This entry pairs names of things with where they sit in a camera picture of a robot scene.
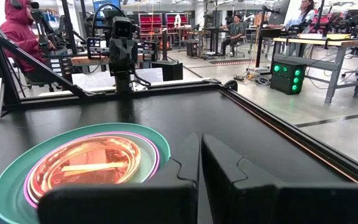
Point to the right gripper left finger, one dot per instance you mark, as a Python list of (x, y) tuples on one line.
[(135, 202)]

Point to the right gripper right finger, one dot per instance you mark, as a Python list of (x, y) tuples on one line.
[(259, 202)]

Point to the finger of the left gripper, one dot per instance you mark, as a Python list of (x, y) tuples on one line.
[(150, 51), (94, 49)]

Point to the red transparent plastic plate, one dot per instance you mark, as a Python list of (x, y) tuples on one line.
[(104, 149)]

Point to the orange transparent plastic plate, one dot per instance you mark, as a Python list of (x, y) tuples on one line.
[(36, 186)]

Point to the teal plastic plate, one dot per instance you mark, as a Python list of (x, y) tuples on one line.
[(11, 186)]

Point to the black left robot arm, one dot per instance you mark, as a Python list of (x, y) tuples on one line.
[(123, 83)]

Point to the black computer case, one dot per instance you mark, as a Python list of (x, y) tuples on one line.
[(169, 71)]

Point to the red bin shelf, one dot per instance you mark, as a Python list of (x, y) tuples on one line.
[(182, 20), (150, 23)]

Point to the white panel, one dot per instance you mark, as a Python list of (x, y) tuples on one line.
[(98, 79)]

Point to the blue screen monitor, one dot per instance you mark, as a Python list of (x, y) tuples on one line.
[(104, 4)]

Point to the black standing desk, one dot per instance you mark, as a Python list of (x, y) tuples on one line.
[(214, 40)]

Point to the person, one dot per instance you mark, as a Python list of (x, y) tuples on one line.
[(234, 32), (303, 15), (20, 34)]

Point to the floor power strip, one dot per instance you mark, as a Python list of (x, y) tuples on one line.
[(238, 77)]

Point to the black box with green lights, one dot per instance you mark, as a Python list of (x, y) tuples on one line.
[(287, 77)]

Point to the dark computer monitor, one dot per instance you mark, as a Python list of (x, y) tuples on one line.
[(280, 11)]

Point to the grey metal workbench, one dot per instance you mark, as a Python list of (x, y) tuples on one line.
[(337, 53)]

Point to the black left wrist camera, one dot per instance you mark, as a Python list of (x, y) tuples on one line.
[(123, 28)]

